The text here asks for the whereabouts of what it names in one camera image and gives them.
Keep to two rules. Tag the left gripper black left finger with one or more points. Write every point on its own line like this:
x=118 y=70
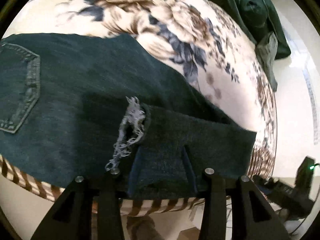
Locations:
x=71 y=215

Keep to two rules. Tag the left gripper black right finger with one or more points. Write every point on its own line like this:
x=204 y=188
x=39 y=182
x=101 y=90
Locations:
x=237 y=209

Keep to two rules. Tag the dark blue denim jeans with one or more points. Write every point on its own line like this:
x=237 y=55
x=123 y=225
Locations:
x=66 y=100

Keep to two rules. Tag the white headboard panel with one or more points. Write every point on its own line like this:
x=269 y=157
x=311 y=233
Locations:
x=298 y=59

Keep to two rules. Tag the grey-green trousers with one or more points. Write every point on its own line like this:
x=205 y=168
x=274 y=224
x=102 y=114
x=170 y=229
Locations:
x=266 y=51

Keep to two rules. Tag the dark green fleece blanket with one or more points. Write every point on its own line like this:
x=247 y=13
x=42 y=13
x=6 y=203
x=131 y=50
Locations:
x=257 y=18

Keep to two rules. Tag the floral fleece bed blanket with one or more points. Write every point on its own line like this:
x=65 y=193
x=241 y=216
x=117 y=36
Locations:
x=195 y=37

